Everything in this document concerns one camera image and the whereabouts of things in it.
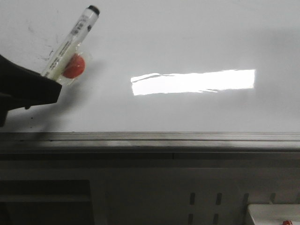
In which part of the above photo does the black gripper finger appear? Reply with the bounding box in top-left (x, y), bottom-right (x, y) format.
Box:
top-left (0, 56), bottom-right (62, 127)

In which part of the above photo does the red round magnet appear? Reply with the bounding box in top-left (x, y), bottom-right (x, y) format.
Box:
top-left (62, 54), bottom-right (85, 79)

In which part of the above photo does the white whiteboard marker pen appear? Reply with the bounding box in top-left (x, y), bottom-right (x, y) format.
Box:
top-left (41, 5), bottom-right (100, 81)

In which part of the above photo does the white whiteboard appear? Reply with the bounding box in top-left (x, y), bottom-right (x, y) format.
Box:
top-left (0, 0), bottom-right (300, 133)

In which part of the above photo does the white bin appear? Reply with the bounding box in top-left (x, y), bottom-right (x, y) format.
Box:
top-left (245, 204), bottom-right (300, 225)

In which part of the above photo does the small red object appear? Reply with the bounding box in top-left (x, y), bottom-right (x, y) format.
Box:
top-left (282, 220), bottom-right (293, 225)

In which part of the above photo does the metal whiteboard tray rail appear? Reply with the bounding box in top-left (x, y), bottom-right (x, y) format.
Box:
top-left (0, 132), bottom-right (300, 159)

